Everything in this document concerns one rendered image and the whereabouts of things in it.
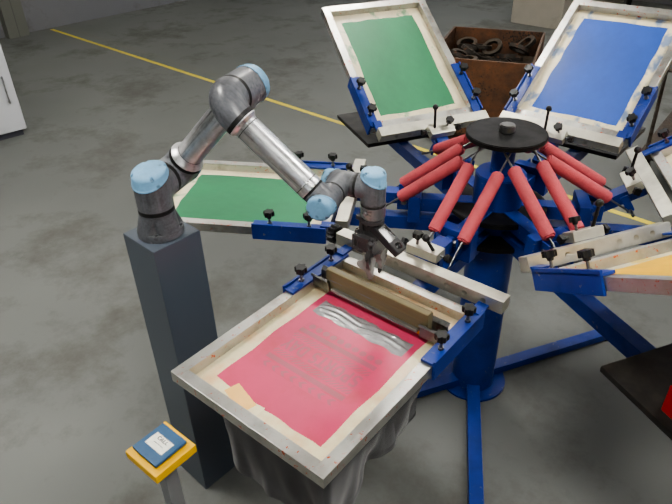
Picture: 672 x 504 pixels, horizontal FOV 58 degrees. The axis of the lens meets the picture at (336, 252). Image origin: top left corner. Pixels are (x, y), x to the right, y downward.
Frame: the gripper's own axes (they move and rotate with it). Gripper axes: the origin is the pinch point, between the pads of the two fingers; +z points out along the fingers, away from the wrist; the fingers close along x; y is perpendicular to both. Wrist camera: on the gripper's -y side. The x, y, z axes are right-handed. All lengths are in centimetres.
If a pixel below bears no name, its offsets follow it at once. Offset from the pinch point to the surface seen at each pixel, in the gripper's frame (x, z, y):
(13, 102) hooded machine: -104, 79, 493
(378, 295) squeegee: 1.2, 6.9, -1.9
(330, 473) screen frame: 58, 14, -30
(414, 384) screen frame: 21.3, 13.2, -29.4
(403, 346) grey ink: 7.3, 16.1, -16.3
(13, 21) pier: -286, 87, 864
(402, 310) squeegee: 1.2, 8.3, -11.2
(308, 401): 42.1, 17.1, -8.1
